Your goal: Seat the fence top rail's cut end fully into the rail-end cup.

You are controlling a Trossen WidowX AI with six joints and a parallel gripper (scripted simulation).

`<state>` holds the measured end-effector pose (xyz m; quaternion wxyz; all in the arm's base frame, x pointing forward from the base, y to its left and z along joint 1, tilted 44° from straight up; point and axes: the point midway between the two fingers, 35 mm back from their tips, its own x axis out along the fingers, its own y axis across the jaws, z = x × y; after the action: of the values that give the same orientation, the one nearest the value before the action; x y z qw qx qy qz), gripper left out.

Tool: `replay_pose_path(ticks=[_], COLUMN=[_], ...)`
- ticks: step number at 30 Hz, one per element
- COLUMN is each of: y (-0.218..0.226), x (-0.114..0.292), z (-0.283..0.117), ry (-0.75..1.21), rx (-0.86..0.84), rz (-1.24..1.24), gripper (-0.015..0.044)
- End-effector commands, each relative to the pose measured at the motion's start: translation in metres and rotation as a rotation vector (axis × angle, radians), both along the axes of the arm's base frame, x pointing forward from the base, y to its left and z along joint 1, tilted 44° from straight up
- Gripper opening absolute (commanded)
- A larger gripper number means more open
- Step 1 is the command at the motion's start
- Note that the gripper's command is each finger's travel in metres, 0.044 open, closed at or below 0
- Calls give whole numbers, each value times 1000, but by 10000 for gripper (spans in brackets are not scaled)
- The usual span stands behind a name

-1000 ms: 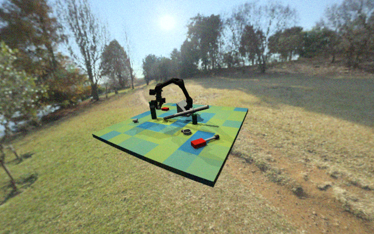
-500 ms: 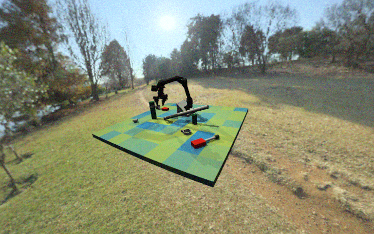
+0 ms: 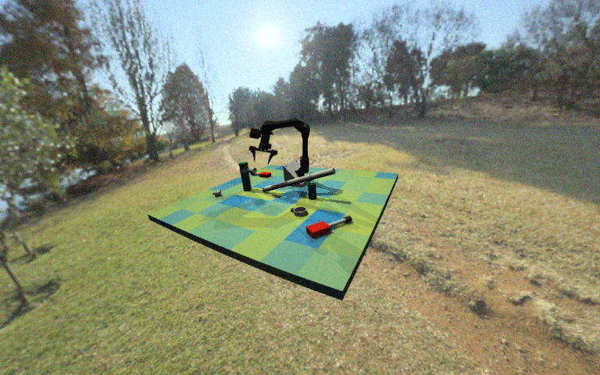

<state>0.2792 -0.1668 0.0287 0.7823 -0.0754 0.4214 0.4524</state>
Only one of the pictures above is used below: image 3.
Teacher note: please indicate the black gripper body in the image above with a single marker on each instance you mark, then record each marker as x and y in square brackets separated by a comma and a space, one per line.
[252, 148]

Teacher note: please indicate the cream cylinder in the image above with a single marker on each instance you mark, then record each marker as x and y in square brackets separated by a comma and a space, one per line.
[300, 180]

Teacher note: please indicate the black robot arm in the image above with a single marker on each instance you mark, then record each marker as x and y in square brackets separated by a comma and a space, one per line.
[267, 128]

